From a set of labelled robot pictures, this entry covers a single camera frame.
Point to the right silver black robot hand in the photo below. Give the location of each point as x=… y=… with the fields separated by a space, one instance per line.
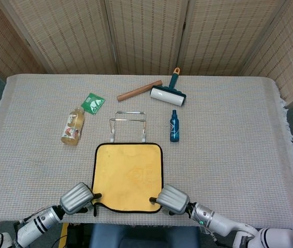
x=173 y=200

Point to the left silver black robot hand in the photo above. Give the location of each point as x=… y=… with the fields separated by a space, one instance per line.
x=75 y=199

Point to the yellow cloth black trim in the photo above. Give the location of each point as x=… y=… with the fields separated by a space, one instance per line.
x=128 y=175

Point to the yellow strip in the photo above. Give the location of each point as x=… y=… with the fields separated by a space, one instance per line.
x=64 y=233

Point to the yellow juice bottle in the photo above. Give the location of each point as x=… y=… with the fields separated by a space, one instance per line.
x=72 y=129

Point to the blue spray bottle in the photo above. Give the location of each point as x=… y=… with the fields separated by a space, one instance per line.
x=174 y=129

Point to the green sachet packet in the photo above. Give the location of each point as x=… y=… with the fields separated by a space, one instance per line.
x=93 y=103

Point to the wooden rolling pin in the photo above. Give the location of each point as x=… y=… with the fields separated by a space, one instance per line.
x=138 y=91

